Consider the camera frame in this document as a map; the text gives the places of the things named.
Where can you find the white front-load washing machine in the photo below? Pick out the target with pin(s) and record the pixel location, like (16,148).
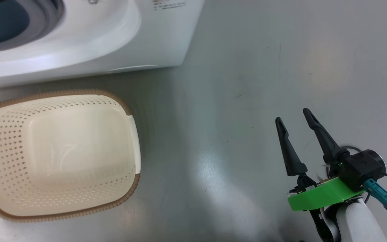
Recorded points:
(113,40)

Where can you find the grey rubber door gasket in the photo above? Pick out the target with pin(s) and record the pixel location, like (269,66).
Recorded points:
(45,20)

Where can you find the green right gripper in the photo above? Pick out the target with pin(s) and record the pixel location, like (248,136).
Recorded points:
(324,195)

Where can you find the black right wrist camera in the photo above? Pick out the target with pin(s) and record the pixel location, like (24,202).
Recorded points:
(361,169)

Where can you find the cream laundry basket brown rim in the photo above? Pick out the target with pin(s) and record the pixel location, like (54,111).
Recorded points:
(62,151)

